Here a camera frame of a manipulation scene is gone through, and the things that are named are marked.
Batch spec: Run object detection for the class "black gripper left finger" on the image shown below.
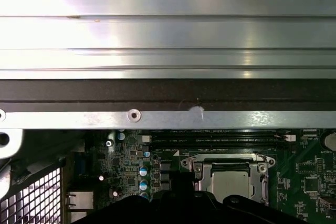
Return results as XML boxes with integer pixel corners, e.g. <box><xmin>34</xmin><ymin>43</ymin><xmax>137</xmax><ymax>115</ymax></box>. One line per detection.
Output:
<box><xmin>70</xmin><ymin>170</ymin><xmax>184</xmax><ymax>224</ymax></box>

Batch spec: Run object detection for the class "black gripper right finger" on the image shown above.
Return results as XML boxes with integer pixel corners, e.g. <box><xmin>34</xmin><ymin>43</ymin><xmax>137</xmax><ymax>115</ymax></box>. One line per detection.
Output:
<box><xmin>182</xmin><ymin>170</ymin><xmax>309</xmax><ymax>224</ymax></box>

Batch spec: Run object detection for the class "silver-topped CPU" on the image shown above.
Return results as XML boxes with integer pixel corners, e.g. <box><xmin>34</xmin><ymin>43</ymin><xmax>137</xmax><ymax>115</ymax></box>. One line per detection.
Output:
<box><xmin>211</xmin><ymin>170</ymin><xmax>256</xmax><ymax>199</ymax></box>

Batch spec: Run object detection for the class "CPU socket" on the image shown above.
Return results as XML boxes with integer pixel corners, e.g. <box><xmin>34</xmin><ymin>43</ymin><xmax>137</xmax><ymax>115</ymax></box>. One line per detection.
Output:
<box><xmin>180</xmin><ymin>152</ymin><xmax>277</xmax><ymax>206</ymax></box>

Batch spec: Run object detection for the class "RAM slot with black clips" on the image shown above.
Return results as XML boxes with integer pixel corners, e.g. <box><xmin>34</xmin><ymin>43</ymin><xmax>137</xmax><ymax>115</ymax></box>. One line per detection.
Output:
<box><xmin>149</xmin><ymin>142</ymin><xmax>279</xmax><ymax>150</ymax></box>
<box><xmin>149</xmin><ymin>129</ymin><xmax>295</xmax><ymax>136</ymax></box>

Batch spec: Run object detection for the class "RAM slot with white clips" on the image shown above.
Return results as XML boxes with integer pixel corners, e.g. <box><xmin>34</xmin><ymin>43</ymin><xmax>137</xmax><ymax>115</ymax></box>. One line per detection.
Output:
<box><xmin>141</xmin><ymin>134</ymin><xmax>297</xmax><ymax>143</ymax></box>

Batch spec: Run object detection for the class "silver rear port housing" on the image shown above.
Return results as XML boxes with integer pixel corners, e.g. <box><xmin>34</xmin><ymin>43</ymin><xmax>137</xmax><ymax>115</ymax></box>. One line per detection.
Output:
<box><xmin>66</xmin><ymin>191</ymin><xmax>95</xmax><ymax>210</ymax></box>

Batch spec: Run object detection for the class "green motherboard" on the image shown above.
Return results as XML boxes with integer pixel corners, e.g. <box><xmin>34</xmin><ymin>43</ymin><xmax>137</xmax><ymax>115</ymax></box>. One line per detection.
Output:
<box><xmin>65</xmin><ymin>129</ymin><xmax>336</xmax><ymax>224</ymax></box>

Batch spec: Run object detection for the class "silver coin battery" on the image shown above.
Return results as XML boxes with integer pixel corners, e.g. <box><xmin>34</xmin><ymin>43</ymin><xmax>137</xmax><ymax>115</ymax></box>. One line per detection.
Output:
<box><xmin>323</xmin><ymin>132</ymin><xmax>336</xmax><ymax>152</ymax></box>

